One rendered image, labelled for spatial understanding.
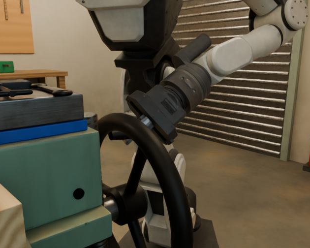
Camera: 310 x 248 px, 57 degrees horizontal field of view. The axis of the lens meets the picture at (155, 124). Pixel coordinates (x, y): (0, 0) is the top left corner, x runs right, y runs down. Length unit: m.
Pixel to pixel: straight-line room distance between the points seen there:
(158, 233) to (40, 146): 1.03
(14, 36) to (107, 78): 1.41
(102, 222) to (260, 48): 0.55
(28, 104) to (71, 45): 3.89
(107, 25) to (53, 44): 3.27
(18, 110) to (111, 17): 0.55
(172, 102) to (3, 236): 0.41
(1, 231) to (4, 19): 3.69
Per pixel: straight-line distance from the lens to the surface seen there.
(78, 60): 4.23
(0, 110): 0.29
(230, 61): 0.62
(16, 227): 0.22
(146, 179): 1.10
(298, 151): 3.16
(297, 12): 0.81
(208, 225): 1.61
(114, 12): 0.80
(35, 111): 0.30
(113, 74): 4.56
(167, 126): 0.54
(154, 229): 1.28
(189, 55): 0.62
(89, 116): 0.34
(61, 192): 0.32
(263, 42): 0.74
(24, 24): 3.93
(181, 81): 0.57
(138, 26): 0.78
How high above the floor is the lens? 1.04
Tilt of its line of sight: 14 degrees down
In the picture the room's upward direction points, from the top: straight up
